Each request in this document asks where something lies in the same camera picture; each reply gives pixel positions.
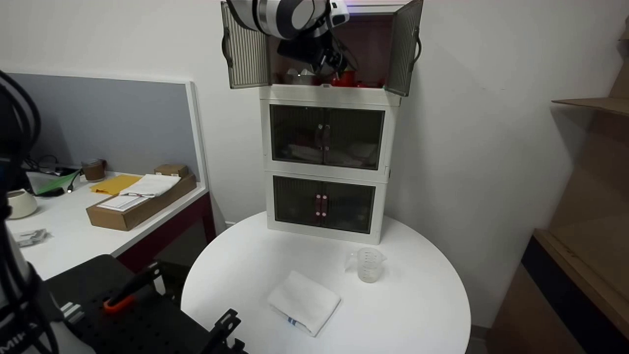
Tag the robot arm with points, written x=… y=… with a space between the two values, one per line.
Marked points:
x=282 y=17

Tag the white office desk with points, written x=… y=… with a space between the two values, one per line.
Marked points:
x=73 y=241

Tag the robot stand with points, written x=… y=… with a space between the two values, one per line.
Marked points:
x=147 y=324

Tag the black clamp with orange tip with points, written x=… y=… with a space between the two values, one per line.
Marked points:
x=128 y=292

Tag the grey plastic bag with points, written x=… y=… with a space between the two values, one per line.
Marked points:
x=30 y=237

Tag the folded white towel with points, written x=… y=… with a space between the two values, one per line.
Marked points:
x=304 y=301

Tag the black bracket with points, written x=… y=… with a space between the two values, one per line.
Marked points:
x=223 y=329

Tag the flat cardboard box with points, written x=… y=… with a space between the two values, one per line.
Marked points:
x=147 y=209

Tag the brown tape roll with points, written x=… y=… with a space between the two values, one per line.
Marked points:
x=93 y=170

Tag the red cup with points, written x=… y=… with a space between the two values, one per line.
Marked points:
x=347 y=78

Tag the clear plastic measuring cup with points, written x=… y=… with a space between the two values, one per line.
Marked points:
x=369 y=265

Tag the white printed paper sheet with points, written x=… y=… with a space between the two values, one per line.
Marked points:
x=122 y=202

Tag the small cardboard box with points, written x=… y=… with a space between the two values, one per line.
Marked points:
x=171 y=170

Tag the green paper folder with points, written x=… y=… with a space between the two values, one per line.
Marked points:
x=56 y=183

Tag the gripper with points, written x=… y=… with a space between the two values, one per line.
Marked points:
x=300 y=50

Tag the white stacked storage cabinet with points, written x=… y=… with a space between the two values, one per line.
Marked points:
x=327 y=96

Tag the white mug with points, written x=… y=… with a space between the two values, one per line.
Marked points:
x=20 y=204

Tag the yellow envelope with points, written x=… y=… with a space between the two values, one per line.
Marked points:
x=114 y=184

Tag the wooden shelf unit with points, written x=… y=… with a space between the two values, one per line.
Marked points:
x=585 y=246

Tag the grey desk partition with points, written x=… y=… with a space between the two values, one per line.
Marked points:
x=108 y=123

